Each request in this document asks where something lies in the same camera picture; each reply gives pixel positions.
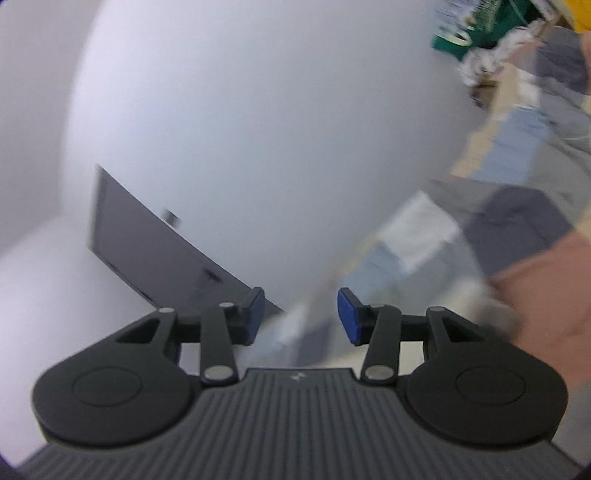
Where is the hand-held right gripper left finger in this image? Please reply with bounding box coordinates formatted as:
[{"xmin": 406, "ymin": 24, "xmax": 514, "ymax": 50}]
[{"xmin": 115, "ymin": 287, "xmax": 267, "ymax": 387}]

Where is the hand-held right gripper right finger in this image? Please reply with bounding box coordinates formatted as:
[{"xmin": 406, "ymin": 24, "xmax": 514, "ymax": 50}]
[{"xmin": 337, "ymin": 287, "xmax": 488, "ymax": 386}]

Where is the grey door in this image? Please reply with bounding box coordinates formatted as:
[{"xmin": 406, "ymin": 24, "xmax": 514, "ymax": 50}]
[{"xmin": 88, "ymin": 164, "xmax": 284, "ymax": 319}]

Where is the patchwork blanket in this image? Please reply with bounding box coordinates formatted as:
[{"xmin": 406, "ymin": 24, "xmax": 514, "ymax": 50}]
[{"xmin": 259, "ymin": 23, "xmax": 591, "ymax": 467}]

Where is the cardboard box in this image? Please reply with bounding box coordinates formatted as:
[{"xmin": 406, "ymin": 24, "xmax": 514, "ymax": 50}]
[{"xmin": 468, "ymin": 76, "xmax": 504, "ymax": 110}]

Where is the white crumpled cloth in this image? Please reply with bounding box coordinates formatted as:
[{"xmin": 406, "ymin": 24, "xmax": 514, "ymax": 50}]
[{"xmin": 457, "ymin": 25, "xmax": 541, "ymax": 88}]

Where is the yellow cloth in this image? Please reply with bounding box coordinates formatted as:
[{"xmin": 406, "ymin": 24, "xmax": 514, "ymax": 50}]
[{"xmin": 556, "ymin": 0, "xmax": 591, "ymax": 34}]

